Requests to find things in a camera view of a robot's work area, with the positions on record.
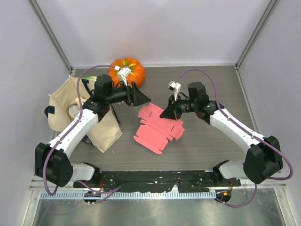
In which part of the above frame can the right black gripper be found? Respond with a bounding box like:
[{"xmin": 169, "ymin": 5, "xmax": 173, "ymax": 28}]
[{"xmin": 161, "ymin": 93, "xmax": 198, "ymax": 120}]

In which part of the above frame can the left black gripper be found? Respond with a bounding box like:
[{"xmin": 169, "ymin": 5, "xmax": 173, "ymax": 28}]
[{"xmin": 106, "ymin": 80, "xmax": 151, "ymax": 106}]

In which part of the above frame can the pink paper box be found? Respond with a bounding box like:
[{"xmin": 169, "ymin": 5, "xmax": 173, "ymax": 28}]
[{"xmin": 134, "ymin": 103, "xmax": 185, "ymax": 154}]

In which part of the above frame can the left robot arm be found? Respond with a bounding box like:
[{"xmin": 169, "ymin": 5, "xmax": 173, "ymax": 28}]
[{"xmin": 35, "ymin": 74, "xmax": 151, "ymax": 188}]

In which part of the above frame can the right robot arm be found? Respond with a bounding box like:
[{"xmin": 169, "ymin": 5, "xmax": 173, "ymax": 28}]
[{"xmin": 160, "ymin": 81, "xmax": 283, "ymax": 186}]

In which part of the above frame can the beige canvas tote bag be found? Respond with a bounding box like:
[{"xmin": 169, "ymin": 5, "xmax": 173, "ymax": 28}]
[{"xmin": 45, "ymin": 77, "xmax": 122, "ymax": 153}]

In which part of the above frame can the green white item behind bag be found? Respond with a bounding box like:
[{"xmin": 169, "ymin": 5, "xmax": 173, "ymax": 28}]
[{"xmin": 81, "ymin": 76, "xmax": 97, "ymax": 81}]

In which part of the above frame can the cream lotion bottle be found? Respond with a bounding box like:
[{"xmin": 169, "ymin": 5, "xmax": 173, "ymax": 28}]
[{"xmin": 73, "ymin": 97, "xmax": 85, "ymax": 109}]

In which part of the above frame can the round labelled tub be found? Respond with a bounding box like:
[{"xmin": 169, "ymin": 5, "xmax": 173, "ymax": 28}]
[{"xmin": 67, "ymin": 104, "xmax": 80, "ymax": 121}]

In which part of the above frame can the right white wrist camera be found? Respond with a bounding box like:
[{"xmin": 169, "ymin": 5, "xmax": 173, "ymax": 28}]
[{"xmin": 168, "ymin": 81, "xmax": 181, "ymax": 101}]

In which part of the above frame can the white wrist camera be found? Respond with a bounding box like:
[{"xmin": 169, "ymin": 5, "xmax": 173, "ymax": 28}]
[
  {"xmin": 117, "ymin": 66, "xmax": 131, "ymax": 86},
  {"xmin": 168, "ymin": 81, "xmax": 181, "ymax": 101}
]

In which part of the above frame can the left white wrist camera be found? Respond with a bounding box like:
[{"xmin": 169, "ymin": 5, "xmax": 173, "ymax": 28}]
[{"xmin": 117, "ymin": 66, "xmax": 131, "ymax": 86}]

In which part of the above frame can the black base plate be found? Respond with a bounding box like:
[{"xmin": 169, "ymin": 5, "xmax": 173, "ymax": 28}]
[{"xmin": 83, "ymin": 170, "xmax": 241, "ymax": 193}]

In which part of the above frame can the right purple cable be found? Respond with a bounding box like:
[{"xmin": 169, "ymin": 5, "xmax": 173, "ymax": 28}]
[{"xmin": 175, "ymin": 68, "xmax": 294, "ymax": 208}]

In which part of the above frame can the white slotted cable duct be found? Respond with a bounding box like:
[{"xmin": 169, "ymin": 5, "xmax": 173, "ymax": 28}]
[{"xmin": 40, "ymin": 190, "xmax": 216, "ymax": 200}]

